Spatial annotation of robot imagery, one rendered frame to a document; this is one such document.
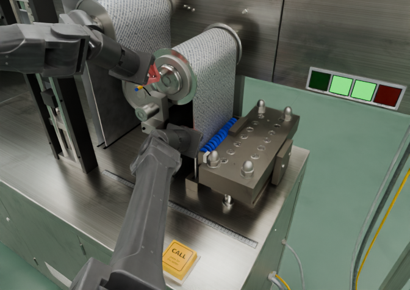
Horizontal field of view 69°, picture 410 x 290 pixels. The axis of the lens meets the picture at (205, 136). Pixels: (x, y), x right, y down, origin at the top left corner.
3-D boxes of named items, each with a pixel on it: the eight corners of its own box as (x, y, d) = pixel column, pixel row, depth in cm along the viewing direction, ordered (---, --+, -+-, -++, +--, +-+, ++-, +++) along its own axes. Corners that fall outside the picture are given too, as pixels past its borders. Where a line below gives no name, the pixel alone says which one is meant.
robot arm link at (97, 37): (85, 64, 53) (103, 38, 52) (67, 43, 56) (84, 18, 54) (113, 76, 59) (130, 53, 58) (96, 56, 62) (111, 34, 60)
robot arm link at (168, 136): (169, 141, 64) (153, 124, 66) (152, 164, 66) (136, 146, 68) (185, 140, 70) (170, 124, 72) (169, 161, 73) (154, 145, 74)
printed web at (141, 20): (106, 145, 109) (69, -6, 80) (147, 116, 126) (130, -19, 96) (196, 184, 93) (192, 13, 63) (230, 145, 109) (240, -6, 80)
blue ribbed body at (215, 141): (197, 157, 87) (197, 148, 85) (231, 123, 102) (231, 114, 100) (208, 162, 86) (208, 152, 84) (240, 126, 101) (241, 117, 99)
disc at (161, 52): (150, 96, 82) (146, 42, 73) (151, 94, 83) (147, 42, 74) (196, 112, 76) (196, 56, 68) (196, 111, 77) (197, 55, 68)
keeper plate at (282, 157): (271, 182, 93) (276, 155, 86) (281, 164, 100) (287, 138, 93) (278, 185, 92) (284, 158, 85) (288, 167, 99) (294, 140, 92)
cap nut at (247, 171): (237, 176, 78) (238, 162, 75) (243, 168, 81) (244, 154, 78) (250, 181, 76) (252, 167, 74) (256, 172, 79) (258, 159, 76)
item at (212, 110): (194, 156, 86) (192, 99, 76) (230, 118, 103) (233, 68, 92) (195, 157, 86) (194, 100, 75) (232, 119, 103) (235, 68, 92)
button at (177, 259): (157, 266, 71) (155, 261, 70) (174, 244, 76) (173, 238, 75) (181, 281, 69) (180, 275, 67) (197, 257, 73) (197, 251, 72)
